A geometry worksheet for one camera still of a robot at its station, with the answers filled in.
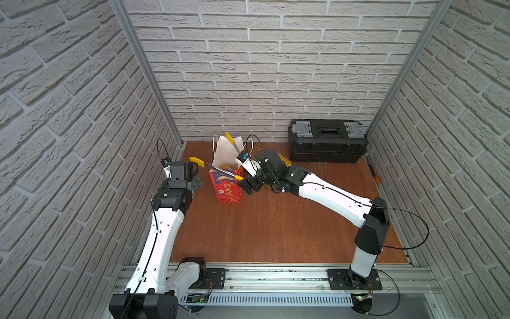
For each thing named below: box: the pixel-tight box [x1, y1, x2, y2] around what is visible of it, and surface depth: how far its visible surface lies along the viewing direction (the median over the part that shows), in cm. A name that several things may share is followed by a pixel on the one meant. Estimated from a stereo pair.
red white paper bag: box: [209, 134, 244, 204], surface depth 89 cm
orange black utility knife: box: [366, 155, 381, 184], surface depth 112 cm
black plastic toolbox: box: [287, 118, 369, 163], surface depth 103 cm
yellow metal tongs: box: [189, 131, 245, 181], surface depth 75 cm
